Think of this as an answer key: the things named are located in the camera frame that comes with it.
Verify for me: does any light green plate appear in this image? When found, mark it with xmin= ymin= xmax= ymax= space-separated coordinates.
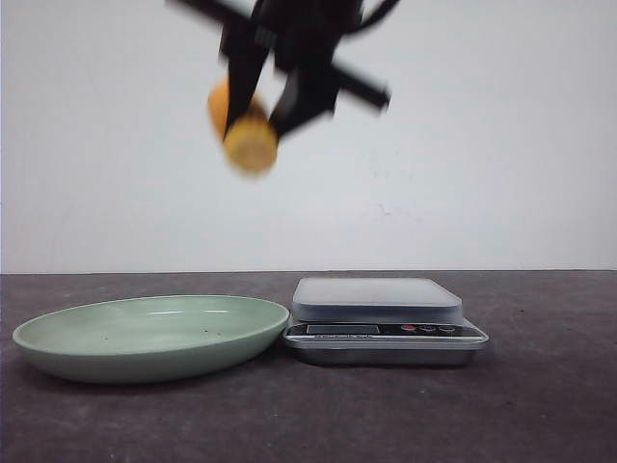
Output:
xmin=13 ymin=294 xmax=289 ymax=384

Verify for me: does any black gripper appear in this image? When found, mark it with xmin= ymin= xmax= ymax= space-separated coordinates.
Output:
xmin=174 ymin=1 xmax=391 ymax=140

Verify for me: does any silver electronic kitchen scale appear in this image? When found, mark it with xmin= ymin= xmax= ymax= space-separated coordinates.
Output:
xmin=282 ymin=277 xmax=490 ymax=367

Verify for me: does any yellow corn cob piece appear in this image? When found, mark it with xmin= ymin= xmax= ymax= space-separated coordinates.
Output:
xmin=207 ymin=78 xmax=279 ymax=177

